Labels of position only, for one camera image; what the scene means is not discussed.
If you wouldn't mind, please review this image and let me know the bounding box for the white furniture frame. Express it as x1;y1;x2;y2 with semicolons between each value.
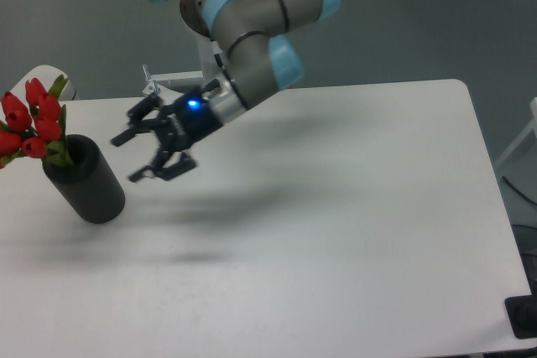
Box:
493;98;536;174

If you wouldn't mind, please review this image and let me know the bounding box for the black device at table edge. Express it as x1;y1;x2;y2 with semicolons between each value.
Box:
504;295;536;340

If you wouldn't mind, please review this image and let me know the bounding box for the black ribbed cylinder vase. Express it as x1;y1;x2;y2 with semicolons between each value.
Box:
43;134;125;224

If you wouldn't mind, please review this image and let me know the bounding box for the white chair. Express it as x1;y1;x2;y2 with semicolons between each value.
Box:
10;65;80;102

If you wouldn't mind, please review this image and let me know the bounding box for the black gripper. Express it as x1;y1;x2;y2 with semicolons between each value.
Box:
110;88;223;183

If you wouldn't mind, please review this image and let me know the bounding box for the black cable on floor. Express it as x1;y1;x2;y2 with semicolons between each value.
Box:
502;175;537;205

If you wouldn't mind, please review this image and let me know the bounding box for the red tulip bouquet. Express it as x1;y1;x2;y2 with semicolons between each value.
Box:
1;75;75;169

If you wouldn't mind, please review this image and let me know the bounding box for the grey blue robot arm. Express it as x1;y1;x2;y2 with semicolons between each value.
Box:
112;0;341;183

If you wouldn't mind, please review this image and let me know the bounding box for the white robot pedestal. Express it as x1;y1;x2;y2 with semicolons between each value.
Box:
141;0;269;98

